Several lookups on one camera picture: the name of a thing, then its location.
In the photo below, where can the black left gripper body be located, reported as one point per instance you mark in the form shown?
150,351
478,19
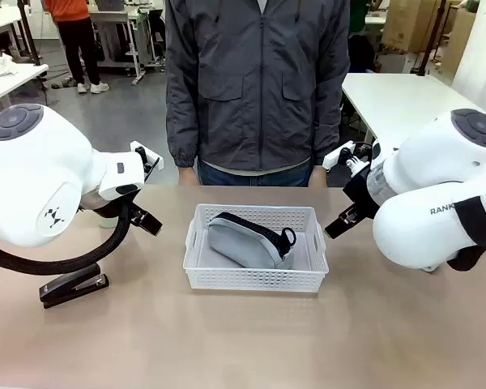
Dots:
109,207

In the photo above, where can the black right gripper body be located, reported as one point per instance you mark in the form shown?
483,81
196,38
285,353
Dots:
360,188

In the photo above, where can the pale green plastic cup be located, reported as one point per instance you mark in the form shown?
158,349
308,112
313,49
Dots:
107,222

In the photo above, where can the black stapler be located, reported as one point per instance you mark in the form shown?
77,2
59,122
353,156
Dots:
73,285

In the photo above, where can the grey pouch with black zipper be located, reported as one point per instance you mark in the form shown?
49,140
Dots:
243,247

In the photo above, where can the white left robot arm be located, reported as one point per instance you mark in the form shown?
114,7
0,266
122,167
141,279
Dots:
32,182

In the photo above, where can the person left forearm grey sleeve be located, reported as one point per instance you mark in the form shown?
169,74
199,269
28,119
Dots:
328,129

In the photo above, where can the person right forearm grey sleeve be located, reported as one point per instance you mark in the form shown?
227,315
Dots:
182,133

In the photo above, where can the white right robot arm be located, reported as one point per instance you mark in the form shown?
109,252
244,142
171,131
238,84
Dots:
429,182

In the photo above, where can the white perforated plastic basket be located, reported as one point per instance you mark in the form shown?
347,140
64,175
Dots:
251,279

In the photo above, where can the person left hand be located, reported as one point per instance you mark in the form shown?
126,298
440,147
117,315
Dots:
319,176

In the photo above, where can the person right hand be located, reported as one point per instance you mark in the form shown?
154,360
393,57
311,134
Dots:
187,176

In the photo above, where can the large white side table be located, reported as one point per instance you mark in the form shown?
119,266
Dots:
401,105

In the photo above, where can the blue jeans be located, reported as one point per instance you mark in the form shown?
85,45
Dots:
255,178

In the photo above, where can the person in grey jacket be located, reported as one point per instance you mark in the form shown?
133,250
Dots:
259,89

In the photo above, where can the white table with cloth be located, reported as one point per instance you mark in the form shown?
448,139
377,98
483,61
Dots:
12,87

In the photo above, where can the black stand pole by boxes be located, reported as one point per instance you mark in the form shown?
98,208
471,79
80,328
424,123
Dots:
429,40

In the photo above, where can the white background workbench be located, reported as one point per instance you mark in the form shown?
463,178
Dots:
129,40

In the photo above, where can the large cardboard box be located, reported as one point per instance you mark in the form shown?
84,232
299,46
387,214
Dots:
409,24

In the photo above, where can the person in green top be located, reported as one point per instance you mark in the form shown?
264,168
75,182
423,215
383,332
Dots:
356,16

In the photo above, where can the person in orange top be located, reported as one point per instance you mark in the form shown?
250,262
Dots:
75,36

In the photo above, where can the tall cardboard box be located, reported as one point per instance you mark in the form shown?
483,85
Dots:
459,36

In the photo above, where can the black stand pole by cloth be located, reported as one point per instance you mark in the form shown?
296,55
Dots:
29,32

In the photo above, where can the light inner shirt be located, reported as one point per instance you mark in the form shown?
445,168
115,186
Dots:
261,4

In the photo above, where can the white background desk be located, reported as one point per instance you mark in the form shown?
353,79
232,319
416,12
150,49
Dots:
2,24

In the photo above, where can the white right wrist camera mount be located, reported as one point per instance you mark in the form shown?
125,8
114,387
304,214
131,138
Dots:
333,158

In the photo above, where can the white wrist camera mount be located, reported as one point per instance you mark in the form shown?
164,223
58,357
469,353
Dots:
333,158
147,156

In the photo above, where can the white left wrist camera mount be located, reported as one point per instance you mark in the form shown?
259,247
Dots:
147,156

